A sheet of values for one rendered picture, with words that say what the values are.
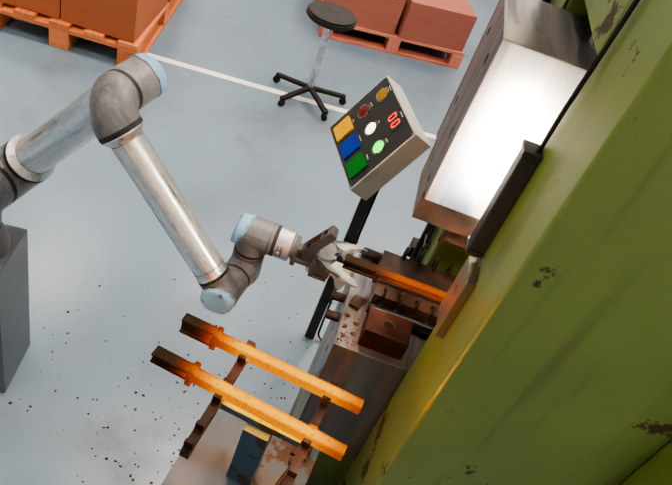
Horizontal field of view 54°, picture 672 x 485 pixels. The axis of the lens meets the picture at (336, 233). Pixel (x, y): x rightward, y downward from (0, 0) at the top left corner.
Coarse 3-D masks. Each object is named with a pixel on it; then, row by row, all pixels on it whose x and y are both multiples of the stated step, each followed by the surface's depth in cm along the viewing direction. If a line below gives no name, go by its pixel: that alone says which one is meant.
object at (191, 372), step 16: (160, 352) 143; (176, 368) 142; (192, 368) 142; (208, 384) 141; (224, 384) 143; (240, 400) 141; (256, 400) 142; (256, 416) 141; (272, 416) 140; (288, 416) 141; (288, 432) 140; (304, 432) 140; (320, 432) 141; (320, 448) 140; (336, 448) 139
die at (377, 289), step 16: (384, 256) 190; (400, 256) 192; (400, 272) 186; (416, 272) 187; (432, 272) 191; (400, 288) 180; (448, 288) 186; (368, 304) 181; (384, 304) 178; (432, 304) 179; (432, 320) 178
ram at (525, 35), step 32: (512, 0) 140; (512, 32) 126; (544, 32) 131; (576, 32) 137; (480, 64) 139; (512, 64) 126; (544, 64) 124; (576, 64) 124; (480, 96) 131; (512, 96) 129; (544, 96) 128; (448, 128) 152; (480, 128) 135; (512, 128) 133; (544, 128) 132; (448, 160) 141; (480, 160) 139; (512, 160) 138; (448, 192) 146; (480, 192) 144
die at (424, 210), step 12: (420, 180) 168; (420, 192) 159; (420, 204) 156; (432, 204) 155; (420, 216) 158; (432, 216) 157; (444, 216) 156; (456, 216) 155; (468, 216) 155; (444, 228) 158; (456, 228) 158; (468, 228) 157
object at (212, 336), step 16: (192, 320) 151; (192, 336) 153; (208, 336) 152; (224, 336) 152; (240, 352) 150; (256, 352) 151; (272, 368) 150; (288, 368) 150; (304, 384) 149; (320, 384) 150; (336, 400) 149; (352, 400) 149
